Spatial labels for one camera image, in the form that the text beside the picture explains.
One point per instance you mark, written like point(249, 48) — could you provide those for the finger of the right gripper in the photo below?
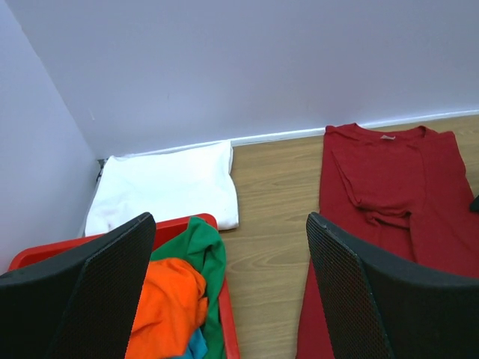
point(474, 206)

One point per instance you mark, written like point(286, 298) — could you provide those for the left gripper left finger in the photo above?
point(81, 303)

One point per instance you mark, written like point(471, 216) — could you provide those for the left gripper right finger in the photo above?
point(378, 305)

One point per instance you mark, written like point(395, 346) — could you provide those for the dark red t shirt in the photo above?
point(405, 192)

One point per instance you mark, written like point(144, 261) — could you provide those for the orange t shirt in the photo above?
point(171, 308)

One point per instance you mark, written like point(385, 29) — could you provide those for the red plastic bin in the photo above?
point(165, 231)

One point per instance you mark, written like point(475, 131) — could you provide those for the teal t shirt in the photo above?
point(197, 346)

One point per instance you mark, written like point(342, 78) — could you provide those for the green t shirt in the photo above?
point(202, 247)

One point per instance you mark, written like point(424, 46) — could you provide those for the folded white t shirt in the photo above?
point(168, 186)

